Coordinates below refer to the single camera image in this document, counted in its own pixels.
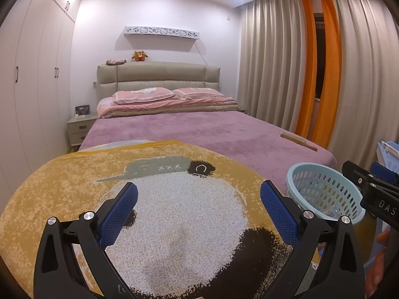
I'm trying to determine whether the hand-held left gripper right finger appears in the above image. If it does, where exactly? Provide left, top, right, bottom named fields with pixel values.
left=260, top=179, right=367, bottom=299

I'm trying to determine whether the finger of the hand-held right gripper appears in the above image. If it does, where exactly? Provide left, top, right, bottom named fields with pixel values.
left=371, top=162, right=399, bottom=194
left=341, top=160, right=379, bottom=194

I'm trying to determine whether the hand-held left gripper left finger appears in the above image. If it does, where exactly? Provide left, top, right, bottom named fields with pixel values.
left=33, top=181, right=139, bottom=299

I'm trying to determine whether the light blue perforated plastic basket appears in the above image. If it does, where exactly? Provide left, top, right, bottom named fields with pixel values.
left=286, top=162, right=366, bottom=226

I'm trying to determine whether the person's right forearm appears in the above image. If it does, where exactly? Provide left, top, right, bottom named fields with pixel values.
left=376, top=229, right=391, bottom=291

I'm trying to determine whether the light blue folding table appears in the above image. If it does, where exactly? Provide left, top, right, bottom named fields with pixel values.
left=377, top=140, right=399, bottom=175

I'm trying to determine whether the yellow printed rug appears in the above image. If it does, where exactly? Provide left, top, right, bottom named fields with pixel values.
left=0, top=140, right=321, bottom=299

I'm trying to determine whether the wooden brush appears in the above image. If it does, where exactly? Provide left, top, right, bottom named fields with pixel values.
left=281, top=132, right=318, bottom=152

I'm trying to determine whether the beige nightstand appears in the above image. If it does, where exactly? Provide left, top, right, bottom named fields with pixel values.
left=68, top=114, right=98, bottom=153

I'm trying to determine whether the beige curtain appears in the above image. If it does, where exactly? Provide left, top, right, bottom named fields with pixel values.
left=327, top=0, right=399, bottom=166
left=237, top=0, right=307, bottom=138

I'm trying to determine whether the orange curtain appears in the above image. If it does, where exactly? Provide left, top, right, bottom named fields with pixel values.
left=295, top=0, right=323, bottom=144
left=312, top=0, right=342, bottom=149

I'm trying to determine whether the pink folded quilt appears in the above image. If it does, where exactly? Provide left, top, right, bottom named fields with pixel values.
left=97, top=95, right=239, bottom=119

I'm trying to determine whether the bed with purple blanket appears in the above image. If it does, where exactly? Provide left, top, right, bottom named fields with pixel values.
left=78, top=112, right=337, bottom=179

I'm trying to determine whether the pink pillow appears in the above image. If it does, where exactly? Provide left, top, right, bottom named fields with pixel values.
left=171, top=88, right=225, bottom=101
left=112, top=87, right=175, bottom=105

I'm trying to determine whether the dark window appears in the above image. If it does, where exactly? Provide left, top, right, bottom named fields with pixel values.
left=313, top=12, right=326, bottom=101

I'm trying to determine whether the beige padded headboard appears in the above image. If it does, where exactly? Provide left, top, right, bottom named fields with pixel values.
left=97, top=62, right=221, bottom=98

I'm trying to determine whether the white wardrobe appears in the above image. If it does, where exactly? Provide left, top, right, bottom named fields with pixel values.
left=0, top=0, right=83, bottom=225

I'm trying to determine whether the white decorated wall shelf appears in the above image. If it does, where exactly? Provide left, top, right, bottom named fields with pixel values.
left=124, top=26, right=200, bottom=40

